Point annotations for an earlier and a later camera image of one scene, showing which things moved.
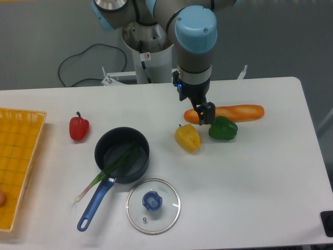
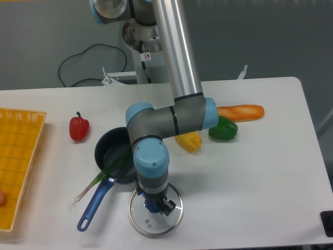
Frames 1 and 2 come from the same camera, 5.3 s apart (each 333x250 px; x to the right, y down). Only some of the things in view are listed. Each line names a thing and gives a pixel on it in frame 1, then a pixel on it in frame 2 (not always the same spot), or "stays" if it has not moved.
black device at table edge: [327, 219] stays
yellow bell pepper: [188, 138] stays
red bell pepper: [78, 127] stays
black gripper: [196, 93] to [157, 198]
